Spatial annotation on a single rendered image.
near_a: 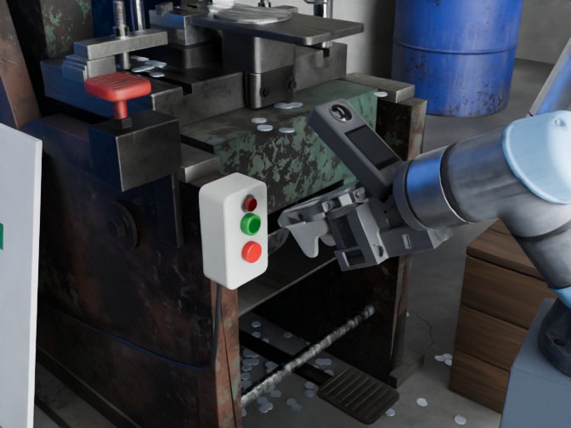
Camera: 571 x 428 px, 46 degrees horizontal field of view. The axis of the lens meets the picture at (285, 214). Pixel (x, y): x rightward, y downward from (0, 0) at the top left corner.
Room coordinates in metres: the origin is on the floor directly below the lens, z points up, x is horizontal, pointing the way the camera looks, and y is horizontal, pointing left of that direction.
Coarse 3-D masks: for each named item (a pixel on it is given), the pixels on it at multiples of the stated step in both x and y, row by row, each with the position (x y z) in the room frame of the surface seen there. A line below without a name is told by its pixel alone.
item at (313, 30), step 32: (224, 32) 1.06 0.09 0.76; (256, 32) 0.98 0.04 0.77; (288, 32) 0.95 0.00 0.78; (320, 32) 0.95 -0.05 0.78; (352, 32) 0.99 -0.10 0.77; (224, 64) 1.06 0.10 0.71; (256, 64) 1.02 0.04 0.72; (288, 64) 1.07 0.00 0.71; (256, 96) 1.02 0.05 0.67; (288, 96) 1.07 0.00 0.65
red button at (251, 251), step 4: (248, 244) 0.75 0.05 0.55; (252, 244) 0.75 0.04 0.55; (256, 244) 0.75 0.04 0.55; (244, 248) 0.75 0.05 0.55; (248, 248) 0.75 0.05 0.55; (252, 248) 0.75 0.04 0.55; (256, 248) 0.75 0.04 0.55; (260, 248) 0.76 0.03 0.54; (244, 252) 0.75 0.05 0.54; (248, 252) 0.74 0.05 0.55; (252, 252) 0.75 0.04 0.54; (256, 252) 0.75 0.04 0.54; (260, 252) 0.76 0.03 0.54; (244, 256) 0.74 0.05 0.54; (248, 256) 0.74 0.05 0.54; (252, 256) 0.75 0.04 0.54; (256, 256) 0.75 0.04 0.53; (244, 260) 0.75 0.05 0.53; (248, 260) 0.74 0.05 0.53; (252, 260) 0.75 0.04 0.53; (256, 260) 0.75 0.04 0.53
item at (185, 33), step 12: (168, 12) 1.12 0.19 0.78; (180, 12) 1.12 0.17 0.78; (192, 12) 1.12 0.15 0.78; (204, 12) 1.12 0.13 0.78; (156, 24) 1.13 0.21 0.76; (168, 24) 1.11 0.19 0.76; (180, 24) 1.09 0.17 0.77; (168, 36) 1.11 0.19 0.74; (180, 36) 1.09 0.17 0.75; (192, 36) 1.09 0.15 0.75; (204, 36) 1.11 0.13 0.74; (216, 36) 1.13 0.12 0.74
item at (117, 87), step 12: (84, 84) 0.77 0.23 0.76; (96, 84) 0.76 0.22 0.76; (108, 84) 0.75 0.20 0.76; (120, 84) 0.76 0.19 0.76; (132, 84) 0.76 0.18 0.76; (144, 84) 0.76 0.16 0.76; (96, 96) 0.75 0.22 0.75; (108, 96) 0.74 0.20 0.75; (120, 96) 0.74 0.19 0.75; (132, 96) 0.75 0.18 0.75; (120, 108) 0.77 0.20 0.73
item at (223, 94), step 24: (312, 48) 1.20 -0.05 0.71; (336, 48) 1.21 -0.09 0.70; (48, 72) 1.09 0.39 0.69; (120, 72) 1.03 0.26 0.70; (144, 72) 1.03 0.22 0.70; (168, 72) 1.03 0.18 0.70; (192, 72) 1.03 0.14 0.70; (216, 72) 1.03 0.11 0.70; (240, 72) 1.03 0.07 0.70; (312, 72) 1.16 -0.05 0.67; (336, 72) 1.21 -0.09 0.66; (48, 96) 1.10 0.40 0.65; (72, 96) 1.04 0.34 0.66; (144, 96) 0.91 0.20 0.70; (168, 96) 0.93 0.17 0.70; (192, 96) 0.96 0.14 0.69; (216, 96) 0.99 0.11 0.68; (240, 96) 1.03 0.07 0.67; (192, 120) 0.96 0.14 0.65
